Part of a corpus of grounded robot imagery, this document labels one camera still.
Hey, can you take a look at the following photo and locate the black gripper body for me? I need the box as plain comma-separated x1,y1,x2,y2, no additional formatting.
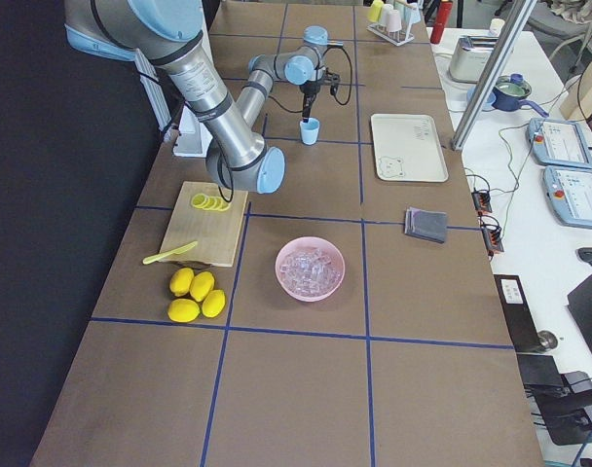
299,81,320,97

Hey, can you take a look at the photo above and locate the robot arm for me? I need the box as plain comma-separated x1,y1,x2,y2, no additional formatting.
64,0,285,194
237,25,330,126

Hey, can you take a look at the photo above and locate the light blue cup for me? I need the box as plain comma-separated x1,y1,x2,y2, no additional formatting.
299,117,320,146

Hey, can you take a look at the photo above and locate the yellow cup on rack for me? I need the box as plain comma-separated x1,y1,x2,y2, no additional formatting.
367,0,385,23

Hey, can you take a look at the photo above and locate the white cup rack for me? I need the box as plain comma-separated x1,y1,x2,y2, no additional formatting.
367,0,423,47

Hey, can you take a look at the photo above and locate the pink cup on rack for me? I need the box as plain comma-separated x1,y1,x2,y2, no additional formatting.
380,9,402,34

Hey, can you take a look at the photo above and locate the pile of clear ice cubes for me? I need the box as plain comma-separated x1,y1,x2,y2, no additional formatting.
278,248,341,298

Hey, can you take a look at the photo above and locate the cream bear tray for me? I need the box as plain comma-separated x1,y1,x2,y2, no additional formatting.
370,114,449,183

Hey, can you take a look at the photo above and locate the lemon slice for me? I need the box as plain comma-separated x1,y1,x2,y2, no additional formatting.
213,198,231,212
190,193,209,209

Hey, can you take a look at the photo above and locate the red bottle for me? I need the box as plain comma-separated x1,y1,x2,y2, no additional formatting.
429,0,454,45

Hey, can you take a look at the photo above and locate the wooden cutting board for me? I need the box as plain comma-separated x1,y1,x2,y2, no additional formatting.
160,181,248,267

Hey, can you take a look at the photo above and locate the silver toaster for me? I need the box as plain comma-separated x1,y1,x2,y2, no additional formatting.
449,35,498,84

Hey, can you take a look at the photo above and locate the pink bowl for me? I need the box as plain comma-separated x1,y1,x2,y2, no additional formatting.
275,236,346,303

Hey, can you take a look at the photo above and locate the grey folded cloth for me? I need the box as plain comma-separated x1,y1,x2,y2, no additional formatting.
404,207,448,243

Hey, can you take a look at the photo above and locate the blue bowl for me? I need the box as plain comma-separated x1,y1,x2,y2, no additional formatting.
464,86,498,113

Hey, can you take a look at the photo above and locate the yellow plastic knife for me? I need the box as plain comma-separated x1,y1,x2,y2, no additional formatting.
142,241,198,265

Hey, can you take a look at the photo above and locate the blue saucepan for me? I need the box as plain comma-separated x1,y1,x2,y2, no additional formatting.
493,73,549,118

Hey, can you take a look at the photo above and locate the whole yellow lemon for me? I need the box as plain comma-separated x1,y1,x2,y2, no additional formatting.
169,268,195,297

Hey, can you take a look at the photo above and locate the blue teach pendant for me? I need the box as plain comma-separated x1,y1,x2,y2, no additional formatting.
543,165,592,229
527,118,592,169

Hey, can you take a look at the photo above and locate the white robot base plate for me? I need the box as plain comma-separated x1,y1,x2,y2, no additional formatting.
173,107,212,158

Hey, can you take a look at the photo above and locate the aluminium frame post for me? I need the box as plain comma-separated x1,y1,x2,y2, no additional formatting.
450,0,537,151

